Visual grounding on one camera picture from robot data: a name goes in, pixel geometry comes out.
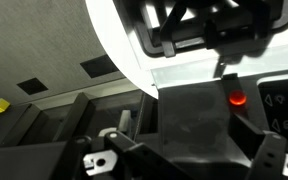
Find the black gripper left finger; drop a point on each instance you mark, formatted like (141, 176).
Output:
(140, 156)

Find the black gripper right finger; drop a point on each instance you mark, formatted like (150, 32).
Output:
(267, 150)

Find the black stove keypad panel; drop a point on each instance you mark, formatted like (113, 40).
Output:
(284, 113)

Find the red lower stove button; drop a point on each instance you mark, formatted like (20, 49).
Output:
(237, 98)

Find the gray toy stove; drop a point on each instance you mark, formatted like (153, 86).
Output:
(197, 123)

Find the small yellow object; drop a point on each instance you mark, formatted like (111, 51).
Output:
(0, 106)

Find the dark metal frame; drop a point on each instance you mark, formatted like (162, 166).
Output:
(67, 116)

